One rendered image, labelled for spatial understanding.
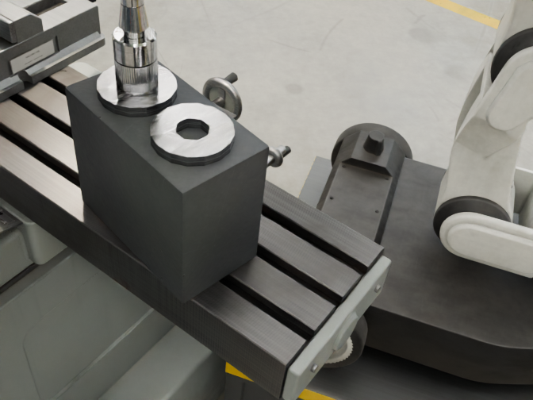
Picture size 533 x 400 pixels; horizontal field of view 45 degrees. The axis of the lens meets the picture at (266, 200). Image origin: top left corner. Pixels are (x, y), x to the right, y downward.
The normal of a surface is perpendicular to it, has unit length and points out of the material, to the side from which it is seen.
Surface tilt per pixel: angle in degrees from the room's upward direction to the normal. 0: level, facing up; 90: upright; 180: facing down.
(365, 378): 0
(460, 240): 90
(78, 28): 90
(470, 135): 114
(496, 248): 90
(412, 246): 0
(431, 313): 0
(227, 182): 90
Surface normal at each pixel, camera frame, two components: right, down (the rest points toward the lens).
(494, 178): -0.32, 0.65
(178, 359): 0.09, -0.70
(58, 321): 0.80, 0.47
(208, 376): 0.76, 0.11
